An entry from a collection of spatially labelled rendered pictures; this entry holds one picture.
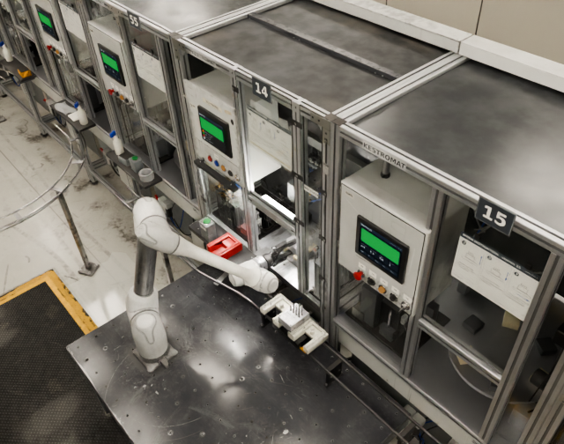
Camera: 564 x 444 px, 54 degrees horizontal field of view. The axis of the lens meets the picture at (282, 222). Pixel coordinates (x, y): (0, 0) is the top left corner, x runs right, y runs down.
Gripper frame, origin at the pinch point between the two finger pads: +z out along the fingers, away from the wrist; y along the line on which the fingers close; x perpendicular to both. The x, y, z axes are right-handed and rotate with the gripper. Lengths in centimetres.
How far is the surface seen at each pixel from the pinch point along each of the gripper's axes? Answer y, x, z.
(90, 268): -103, 167, -59
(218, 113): 74, 34, -20
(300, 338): -19, -39, -28
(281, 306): -13.7, -20.1, -24.8
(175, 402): -40, -17, -90
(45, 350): -109, 117, -117
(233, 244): -5.6, 26.8, -19.9
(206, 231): -3, 44, -27
